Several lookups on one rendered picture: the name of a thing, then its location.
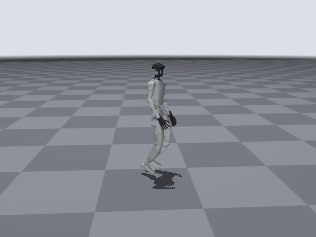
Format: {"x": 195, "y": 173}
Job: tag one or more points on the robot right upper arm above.
{"x": 151, "y": 86}

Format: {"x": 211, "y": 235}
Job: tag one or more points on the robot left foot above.
{"x": 155, "y": 163}

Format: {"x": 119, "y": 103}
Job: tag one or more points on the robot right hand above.
{"x": 163, "y": 122}

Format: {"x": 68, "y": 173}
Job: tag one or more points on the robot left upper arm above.
{"x": 164, "y": 98}

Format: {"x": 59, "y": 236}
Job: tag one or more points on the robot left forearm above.
{"x": 166, "y": 107}

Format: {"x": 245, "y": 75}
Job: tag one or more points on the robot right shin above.
{"x": 152, "y": 155}

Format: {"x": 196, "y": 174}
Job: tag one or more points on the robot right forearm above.
{"x": 153, "y": 108}

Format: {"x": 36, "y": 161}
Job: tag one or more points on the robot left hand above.
{"x": 172, "y": 119}

